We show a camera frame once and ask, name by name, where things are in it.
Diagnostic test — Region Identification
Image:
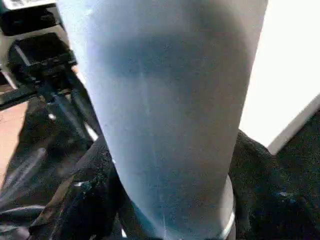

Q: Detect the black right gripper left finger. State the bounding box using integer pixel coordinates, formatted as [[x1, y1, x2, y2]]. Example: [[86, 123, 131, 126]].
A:
[[30, 135, 138, 240]]

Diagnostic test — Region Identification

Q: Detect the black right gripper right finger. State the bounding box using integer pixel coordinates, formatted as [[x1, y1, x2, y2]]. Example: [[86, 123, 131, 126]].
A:
[[229, 129, 311, 240]]

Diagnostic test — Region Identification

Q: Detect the white plastic table leg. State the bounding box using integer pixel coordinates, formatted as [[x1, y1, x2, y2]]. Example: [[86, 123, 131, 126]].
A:
[[55, 0, 269, 240]]

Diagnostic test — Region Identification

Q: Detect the white plastic table top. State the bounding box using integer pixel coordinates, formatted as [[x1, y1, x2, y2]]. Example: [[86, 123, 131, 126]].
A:
[[239, 0, 320, 155]]

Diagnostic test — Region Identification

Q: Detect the black plastic mat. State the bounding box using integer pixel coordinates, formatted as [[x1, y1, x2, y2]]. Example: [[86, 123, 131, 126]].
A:
[[0, 97, 320, 240]]

